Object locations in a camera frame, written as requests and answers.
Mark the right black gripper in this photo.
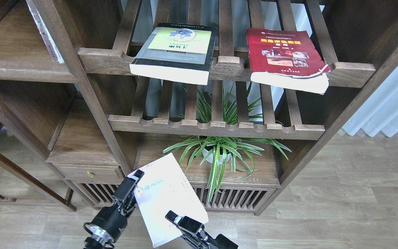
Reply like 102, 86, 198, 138
165, 211, 238, 249

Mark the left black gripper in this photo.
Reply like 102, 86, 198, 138
84, 169, 145, 244

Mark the lavender white book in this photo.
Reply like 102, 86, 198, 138
134, 153, 209, 248

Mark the red cover book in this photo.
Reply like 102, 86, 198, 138
246, 27, 330, 95

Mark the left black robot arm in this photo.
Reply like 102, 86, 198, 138
84, 169, 145, 249

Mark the white plant pot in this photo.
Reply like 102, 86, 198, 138
202, 145, 231, 164

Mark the green spider plant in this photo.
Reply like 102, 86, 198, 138
162, 90, 292, 204

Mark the black yellow thick book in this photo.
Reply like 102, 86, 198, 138
129, 22, 218, 85

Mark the dark wooden bookshelf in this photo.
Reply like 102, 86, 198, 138
0, 0, 398, 215

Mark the upright book worn spine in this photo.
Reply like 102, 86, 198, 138
26, 0, 65, 64

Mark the wooden furniture at left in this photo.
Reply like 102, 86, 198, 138
0, 104, 77, 212

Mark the white curtain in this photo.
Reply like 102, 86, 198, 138
342, 66, 398, 137

